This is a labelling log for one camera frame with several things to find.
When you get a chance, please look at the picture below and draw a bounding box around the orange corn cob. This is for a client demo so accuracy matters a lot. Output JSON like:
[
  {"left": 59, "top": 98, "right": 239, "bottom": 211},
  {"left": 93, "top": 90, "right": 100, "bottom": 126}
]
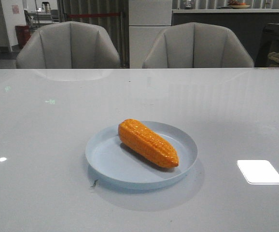
[{"left": 118, "top": 119, "right": 179, "bottom": 169}]

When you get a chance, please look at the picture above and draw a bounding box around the light blue round plate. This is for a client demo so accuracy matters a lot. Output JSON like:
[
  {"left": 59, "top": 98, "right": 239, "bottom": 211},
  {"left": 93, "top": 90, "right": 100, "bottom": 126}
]
[{"left": 85, "top": 121, "right": 197, "bottom": 190}]

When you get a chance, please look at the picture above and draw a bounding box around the grey armchair right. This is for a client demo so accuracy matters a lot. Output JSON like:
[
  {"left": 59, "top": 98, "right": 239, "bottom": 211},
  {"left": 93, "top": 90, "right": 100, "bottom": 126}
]
[{"left": 142, "top": 22, "right": 254, "bottom": 69}]

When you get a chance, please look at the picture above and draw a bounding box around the grey armchair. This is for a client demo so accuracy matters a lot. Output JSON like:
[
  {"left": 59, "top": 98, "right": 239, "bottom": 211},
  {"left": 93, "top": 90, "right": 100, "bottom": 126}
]
[
  {"left": 16, "top": 21, "right": 120, "bottom": 69},
  {"left": 142, "top": 22, "right": 254, "bottom": 69}
]

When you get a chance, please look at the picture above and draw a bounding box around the white refrigerator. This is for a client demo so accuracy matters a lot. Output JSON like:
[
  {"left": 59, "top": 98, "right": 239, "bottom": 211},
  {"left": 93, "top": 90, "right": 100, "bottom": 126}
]
[{"left": 128, "top": 0, "right": 172, "bottom": 69}]

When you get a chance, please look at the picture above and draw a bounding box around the grey armchair left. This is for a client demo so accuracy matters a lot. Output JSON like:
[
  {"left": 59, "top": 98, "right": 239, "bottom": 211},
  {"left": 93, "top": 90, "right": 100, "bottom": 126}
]
[{"left": 16, "top": 21, "right": 120, "bottom": 69}]

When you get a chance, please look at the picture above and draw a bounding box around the red barrier belt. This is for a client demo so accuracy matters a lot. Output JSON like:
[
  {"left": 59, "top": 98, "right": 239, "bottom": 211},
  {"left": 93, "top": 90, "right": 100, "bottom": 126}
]
[{"left": 67, "top": 12, "right": 121, "bottom": 18}]

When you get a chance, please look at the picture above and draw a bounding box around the metal work table background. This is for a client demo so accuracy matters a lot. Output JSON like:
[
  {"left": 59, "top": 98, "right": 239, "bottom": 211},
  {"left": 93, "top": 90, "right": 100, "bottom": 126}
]
[{"left": 24, "top": 10, "right": 59, "bottom": 27}]

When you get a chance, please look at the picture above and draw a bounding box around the red trash bin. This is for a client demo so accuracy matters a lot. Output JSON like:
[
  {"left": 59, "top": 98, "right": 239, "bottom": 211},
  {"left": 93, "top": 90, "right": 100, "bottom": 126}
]
[{"left": 15, "top": 25, "right": 31, "bottom": 48}]

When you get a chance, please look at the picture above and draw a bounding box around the fruit bowl on counter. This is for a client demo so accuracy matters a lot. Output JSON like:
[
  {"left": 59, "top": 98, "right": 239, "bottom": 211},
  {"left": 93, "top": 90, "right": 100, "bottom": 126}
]
[{"left": 228, "top": 0, "right": 250, "bottom": 9}]

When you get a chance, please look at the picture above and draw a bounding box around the dark wooden side furniture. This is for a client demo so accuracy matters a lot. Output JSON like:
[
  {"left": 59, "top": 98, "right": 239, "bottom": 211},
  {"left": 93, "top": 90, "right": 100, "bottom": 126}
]
[{"left": 254, "top": 23, "right": 279, "bottom": 67}]

